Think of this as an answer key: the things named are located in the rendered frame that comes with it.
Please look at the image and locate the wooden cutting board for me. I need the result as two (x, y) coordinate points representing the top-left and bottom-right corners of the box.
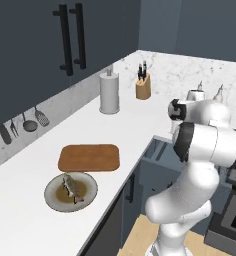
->
(57, 143), (121, 173)

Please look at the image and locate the open grey drawer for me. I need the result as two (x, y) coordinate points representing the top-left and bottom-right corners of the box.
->
(140, 134), (191, 178)

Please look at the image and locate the wooden knife block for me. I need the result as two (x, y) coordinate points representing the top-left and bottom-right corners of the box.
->
(134, 60), (153, 101)

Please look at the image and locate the brown piece of meat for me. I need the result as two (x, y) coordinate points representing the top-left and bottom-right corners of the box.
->
(62, 173), (86, 205)

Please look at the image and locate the grey round plate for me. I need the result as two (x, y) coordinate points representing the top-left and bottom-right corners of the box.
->
(43, 171), (99, 214)

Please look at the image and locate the white paper towel roll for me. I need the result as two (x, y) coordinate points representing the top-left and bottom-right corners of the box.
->
(98, 69), (121, 115)

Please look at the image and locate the grey hanging slotted turner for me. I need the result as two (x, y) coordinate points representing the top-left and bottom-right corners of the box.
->
(33, 105), (51, 128)

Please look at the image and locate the dark base cupboard door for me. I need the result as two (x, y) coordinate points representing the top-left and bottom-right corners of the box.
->
(79, 186), (128, 256)
(120, 159), (164, 249)

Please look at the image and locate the white bottle with pointed cap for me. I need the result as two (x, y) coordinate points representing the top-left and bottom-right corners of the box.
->
(185, 80), (206, 102)

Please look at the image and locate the dark hanging ladle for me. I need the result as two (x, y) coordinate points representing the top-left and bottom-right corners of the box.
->
(21, 112), (39, 133)

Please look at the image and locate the dark hanging fork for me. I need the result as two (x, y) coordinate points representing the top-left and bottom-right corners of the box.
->
(9, 118), (20, 139)

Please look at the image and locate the dark hanging spatula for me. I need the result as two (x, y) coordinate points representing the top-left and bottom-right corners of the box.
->
(0, 123), (13, 146)

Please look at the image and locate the dark grey oven with hob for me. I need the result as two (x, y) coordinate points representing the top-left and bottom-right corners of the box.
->
(203, 165), (236, 256)

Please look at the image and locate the black base cupboard handle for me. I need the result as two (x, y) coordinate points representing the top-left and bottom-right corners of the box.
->
(124, 174), (137, 204)

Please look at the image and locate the dark wall cupboard door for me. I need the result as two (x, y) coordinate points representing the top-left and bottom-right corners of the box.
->
(0, 0), (74, 131)
(71, 0), (142, 86)

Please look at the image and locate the black long cupboard handle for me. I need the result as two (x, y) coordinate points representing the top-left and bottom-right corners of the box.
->
(52, 3), (75, 77)
(68, 2), (88, 71)

